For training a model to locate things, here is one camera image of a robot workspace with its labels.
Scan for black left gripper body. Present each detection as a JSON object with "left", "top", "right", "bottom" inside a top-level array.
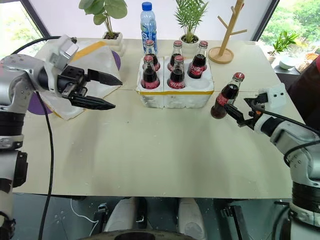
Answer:
[{"left": 56, "top": 65, "right": 90, "bottom": 100}]

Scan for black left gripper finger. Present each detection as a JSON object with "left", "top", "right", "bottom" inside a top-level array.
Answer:
[
  {"left": 66, "top": 94, "right": 117, "bottom": 111},
  {"left": 87, "top": 68, "right": 124, "bottom": 87}
]

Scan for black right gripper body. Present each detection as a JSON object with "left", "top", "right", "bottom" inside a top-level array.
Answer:
[{"left": 246, "top": 92, "right": 270, "bottom": 130}]

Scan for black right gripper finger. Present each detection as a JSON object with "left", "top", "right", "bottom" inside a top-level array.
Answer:
[
  {"left": 244, "top": 95, "right": 266, "bottom": 108},
  {"left": 223, "top": 103, "right": 251, "bottom": 128}
]

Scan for glass cola bottle red cap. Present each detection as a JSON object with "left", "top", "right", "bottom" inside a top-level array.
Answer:
[
  {"left": 140, "top": 55, "right": 161, "bottom": 90},
  {"left": 144, "top": 39, "right": 161, "bottom": 72},
  {"left": 187, "top": 40, "right": 209, "bottom": 80},
  {"left": 166, "top": 55, "right": 187, "bottom": 90},
  {"left": 210, "top": 71, "right": 246, "bottom": 120},
  {"left": 167, "top": 40, "right": 183, "bottom": 72}
]

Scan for white foam crate yellow tape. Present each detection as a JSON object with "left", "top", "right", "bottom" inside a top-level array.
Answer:
[{"left": 135, "top": 54, "right": 215, "bottom": 110}]

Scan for round-leaf plant in white pot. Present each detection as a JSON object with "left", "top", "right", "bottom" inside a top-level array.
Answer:
[{"left": 78, "top": 0, "right": 129, "bottom": 57}]

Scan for purple round mat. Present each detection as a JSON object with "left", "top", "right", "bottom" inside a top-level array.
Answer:
[{"left": 26, "top": 49, "right": 122, "bottom": 116}]

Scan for white bowl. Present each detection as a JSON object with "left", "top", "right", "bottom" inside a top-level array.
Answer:
[{"left": 278, "top": 55, "right": 297, "bottom": 71}]

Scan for person in dark red clothing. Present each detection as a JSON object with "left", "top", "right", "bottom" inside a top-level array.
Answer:
[{"left": 286, "top": 53, "right": 320, "bottom": 131}]

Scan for small green potted plant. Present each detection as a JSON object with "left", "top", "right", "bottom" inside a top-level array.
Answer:
[{"left": 266, "top": 30, "right": 300, "bottom": 64}]

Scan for woven basket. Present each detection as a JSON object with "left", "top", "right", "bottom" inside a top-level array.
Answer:
[{"left": 294, "top": 52, "right": 320, "bottom": 74}]

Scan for plastic water bottle blue cap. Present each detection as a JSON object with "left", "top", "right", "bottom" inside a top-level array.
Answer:
[{"left": 139, "top": 1, "right": 158, "bottom": 57}]

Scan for wooden mug tree stand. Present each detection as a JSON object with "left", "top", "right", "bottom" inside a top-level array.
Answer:
[{"left": 207, "top": 0, "right": 248, "bottom": 65}]

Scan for palm plant in white pot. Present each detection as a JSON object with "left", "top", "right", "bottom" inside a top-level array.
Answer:
[{"left": 173, "top": 0, "right": 210, "bottom": 55}]

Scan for black table leg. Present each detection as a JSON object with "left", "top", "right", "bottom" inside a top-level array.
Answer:
[{"left": 220, "top": 199, "right": 251, "bottom": 240}]

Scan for dark rounded robot body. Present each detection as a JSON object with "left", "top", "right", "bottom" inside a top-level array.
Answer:
[{"left": 81, "top": 228, "right": 199, "bottom": 240}]

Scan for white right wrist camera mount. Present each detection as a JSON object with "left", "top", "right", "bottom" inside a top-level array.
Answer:
[{"left": 252, "top": 83, "right": 287, "bottom": 131}]

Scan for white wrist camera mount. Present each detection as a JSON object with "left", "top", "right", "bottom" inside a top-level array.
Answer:
[
  {"left": 252, "top": 83, "right": 287, "bottom": 131},
  {"left": 44, "top": 34, "right": 80, "bottom": 97}
]

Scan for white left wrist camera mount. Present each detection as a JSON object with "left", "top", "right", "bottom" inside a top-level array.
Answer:
[{"left": 44, "top": 34, "right": 80, "bottom": 97}]

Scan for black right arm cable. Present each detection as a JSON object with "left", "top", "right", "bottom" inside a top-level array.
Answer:
[{"left": 259, "top": 110, "right": 320, "bottom": 166}]

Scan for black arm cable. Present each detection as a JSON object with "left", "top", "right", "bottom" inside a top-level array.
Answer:
[
  {"left": 259, "top": 110, "right": 320, "bottom": 166},
  {"left": 9, "top": 36, "right": 62, "bottom": 240}
]

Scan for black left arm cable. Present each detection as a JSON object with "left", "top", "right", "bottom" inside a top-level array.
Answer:
[{"left": 9, "top": 36, "right": 62, "bottom": 240}]

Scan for dark window frame post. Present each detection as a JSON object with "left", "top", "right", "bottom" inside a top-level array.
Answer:
[
  {"left": 251, "top": 0, "right": 281, "bottom": 42},
  {"left": 19, "top": 0, "right": 53, "bottom": 39}
]

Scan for black metal bracket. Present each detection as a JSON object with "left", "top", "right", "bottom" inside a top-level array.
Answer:
[
  {"left": 134, "top": 196, "right": 149, "bottom": 224},
  {"left": 93, "top": 202, "right": 110, "bottom": 232}
]

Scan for thin white cable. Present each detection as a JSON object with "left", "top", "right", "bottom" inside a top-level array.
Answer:
[{"left": 70, "top": 198, "right": 99, "bottom": 225}]

